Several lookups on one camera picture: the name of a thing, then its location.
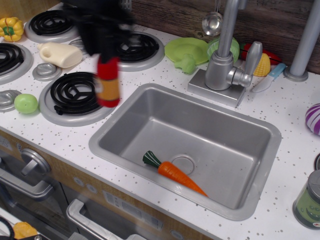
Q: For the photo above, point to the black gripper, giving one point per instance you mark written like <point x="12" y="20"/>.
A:
<point x="98" y="20"/>

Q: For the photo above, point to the red toy ketchup bottle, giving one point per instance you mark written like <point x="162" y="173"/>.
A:
<point x="106" y="82"/>

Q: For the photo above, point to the grey plastic sink basin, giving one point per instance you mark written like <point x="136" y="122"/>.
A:
<point x="227" y="154"/>

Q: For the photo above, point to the grey stove knob upper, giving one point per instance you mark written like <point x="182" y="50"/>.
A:
<point x="79" y="44"/>

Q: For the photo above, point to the grey stove knob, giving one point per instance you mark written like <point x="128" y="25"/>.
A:
<point x="46" y="72"/>
<point x="79" y="44"/>
<point x="7" y="98"/>

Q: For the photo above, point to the hanging grey slotted spatula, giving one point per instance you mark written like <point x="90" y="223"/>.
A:
<point x="126" y="5"/>

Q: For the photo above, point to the cream toy milk jug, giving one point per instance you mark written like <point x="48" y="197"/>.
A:
<point x="60" y="54"/>

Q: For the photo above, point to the back right stove burner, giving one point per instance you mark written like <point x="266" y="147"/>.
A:
<point x="141" y="52"/>

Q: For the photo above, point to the stove burner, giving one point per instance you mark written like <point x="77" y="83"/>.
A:
<point x="70" y="101"/>
<point x="141" y="52"/>
<point x="15" y="61"/>
<point x="50" y="26"/>

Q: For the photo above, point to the back left stove burner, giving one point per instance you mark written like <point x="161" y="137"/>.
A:
<point x="50" y="26"/>

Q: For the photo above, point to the grey stove knob middle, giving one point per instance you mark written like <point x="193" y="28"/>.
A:
<point x="46" y="72"/>

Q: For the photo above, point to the front right stove burner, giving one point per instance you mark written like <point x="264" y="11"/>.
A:
<point x="70" y="101"/>

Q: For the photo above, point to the green toy plate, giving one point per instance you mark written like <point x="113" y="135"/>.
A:
<point x="177" y="48"/>

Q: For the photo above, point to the front left stove burner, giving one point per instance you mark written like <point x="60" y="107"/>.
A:
<point x="15" y="61"/>

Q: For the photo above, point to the yellow toy bell pepper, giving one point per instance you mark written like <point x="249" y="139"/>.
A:
<point x="11" y="29"/>

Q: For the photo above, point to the green toy apple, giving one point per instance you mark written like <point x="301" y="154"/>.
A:
<point x="26" y="103"/>

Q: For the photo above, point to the silver hanging ladle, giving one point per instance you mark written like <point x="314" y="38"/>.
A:
<point x="212" y="21"/>

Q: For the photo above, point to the green toy lettuce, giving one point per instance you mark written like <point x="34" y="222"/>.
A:
<point x="213" y="46"/>

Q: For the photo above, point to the grey stove knob front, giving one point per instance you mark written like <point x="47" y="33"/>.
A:
<point x="7" y="98"/>

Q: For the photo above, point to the silver toy faucet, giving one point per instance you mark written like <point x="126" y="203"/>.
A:
<point x="222" y="81"/>

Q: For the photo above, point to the grey oven dial knob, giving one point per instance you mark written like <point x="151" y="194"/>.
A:
<point x="34" y="163"/>

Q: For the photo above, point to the orange toy carrot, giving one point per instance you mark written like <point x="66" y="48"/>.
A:
<point x="172" y="172"/>

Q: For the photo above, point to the yellow toy corn cob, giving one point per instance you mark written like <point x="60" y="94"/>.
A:
<point x="263" y="67"/>

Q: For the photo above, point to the red toy chili pepper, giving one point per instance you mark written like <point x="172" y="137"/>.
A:
<point x="244" y="48"/>

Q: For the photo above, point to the yellow toy below counter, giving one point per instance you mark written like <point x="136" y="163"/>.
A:
<point x="23" y="230"/>

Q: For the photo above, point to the purple striped toy onion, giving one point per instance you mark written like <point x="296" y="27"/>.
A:
<point x="312" y="118"/>

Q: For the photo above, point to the green labelled toy can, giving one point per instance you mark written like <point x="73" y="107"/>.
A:
<point x="306" y="207"/>

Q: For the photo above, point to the grey oven door handle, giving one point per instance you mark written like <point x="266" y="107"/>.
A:
<point x="39" y="192"/>

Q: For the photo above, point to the blue handled toy knife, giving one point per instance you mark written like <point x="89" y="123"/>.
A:
<point x="267" y="81"/>

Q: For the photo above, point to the grey lower door handle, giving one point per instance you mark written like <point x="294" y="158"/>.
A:
<point x="99" y="223"/>

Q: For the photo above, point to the grey vertical support post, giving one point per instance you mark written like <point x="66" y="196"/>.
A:
<point x="297" y="72"/>

